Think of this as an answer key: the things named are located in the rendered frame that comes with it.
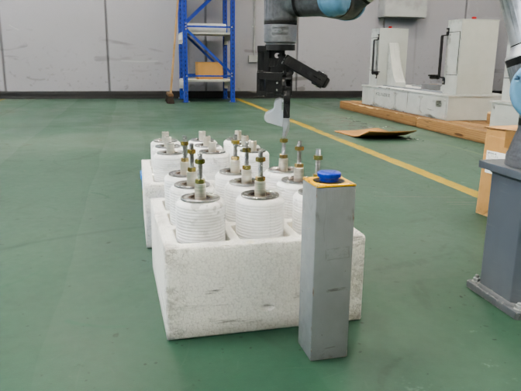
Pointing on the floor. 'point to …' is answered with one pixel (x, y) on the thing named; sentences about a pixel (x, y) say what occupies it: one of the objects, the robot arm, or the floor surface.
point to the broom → (173, 62)
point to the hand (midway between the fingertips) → (287, 132)
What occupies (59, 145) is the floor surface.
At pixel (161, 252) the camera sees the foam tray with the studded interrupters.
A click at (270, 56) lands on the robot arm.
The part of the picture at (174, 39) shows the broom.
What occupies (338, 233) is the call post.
